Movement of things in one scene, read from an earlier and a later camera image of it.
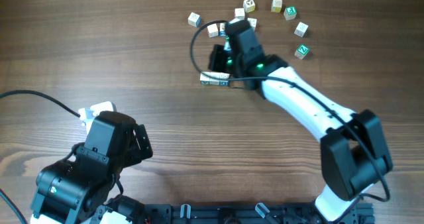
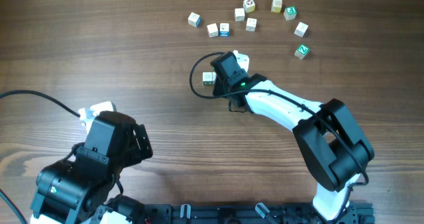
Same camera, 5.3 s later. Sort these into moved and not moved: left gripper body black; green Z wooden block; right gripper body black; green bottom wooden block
Moved: right gripper body black
Not moved: left gripper body black; green bottom wooden block; green Z wooden block
